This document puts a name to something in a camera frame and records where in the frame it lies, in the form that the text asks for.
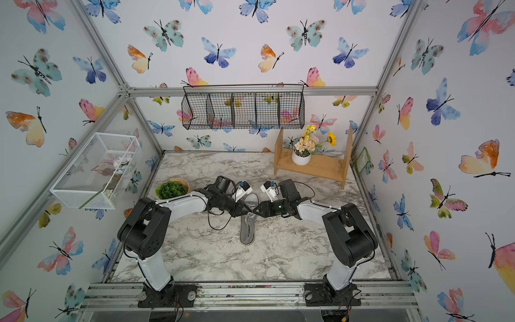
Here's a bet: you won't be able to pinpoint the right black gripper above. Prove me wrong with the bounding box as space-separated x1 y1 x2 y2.
251 199 289 217

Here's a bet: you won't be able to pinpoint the grey canvas sneaker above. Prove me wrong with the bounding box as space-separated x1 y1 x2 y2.
240 193 260 246

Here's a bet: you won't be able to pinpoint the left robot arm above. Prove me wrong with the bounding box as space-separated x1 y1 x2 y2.
117 176 253 293

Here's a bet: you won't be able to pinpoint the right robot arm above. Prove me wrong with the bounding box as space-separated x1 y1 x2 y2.
253 179 378 292

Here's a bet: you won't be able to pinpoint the green plant in terracotta pot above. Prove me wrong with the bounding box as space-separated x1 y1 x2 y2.
155 178 190 200

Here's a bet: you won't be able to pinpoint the wooden shelf rack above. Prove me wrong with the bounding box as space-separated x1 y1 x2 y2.
274 127 353 190

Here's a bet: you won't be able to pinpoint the flowers in white pot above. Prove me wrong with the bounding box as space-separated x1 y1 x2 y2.
290 125 323 166

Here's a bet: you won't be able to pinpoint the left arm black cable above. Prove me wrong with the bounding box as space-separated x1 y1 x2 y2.
207 208 233 232

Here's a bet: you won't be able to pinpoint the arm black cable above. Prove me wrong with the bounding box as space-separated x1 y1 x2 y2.
207 208 233 232
293 180 317 200

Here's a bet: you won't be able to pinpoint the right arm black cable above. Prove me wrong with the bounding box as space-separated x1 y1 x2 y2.
293 180 317 200

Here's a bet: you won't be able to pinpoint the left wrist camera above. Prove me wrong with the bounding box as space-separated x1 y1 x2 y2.
233 181 253 202

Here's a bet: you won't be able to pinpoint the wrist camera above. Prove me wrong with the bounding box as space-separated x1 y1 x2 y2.
233 181 253 202
260 181 278 202

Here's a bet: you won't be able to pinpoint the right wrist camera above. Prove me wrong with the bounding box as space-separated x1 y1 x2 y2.
260 181 278 202

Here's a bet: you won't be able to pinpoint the green framed wall card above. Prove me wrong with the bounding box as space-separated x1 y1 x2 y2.
355 148 374 175

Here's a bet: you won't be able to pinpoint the black wire wall basket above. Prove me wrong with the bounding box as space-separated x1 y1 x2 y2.
181 83 305 130

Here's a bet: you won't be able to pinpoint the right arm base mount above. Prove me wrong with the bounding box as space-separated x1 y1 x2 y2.
304 280 362 307

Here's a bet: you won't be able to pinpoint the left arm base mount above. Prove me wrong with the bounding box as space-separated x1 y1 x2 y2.
138 279 198 309

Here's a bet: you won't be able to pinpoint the white mesh wall basket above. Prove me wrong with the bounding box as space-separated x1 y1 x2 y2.
50 132 142 210

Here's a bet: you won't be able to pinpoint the aluminium front rail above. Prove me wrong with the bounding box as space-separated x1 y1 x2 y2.
81 280 418 311

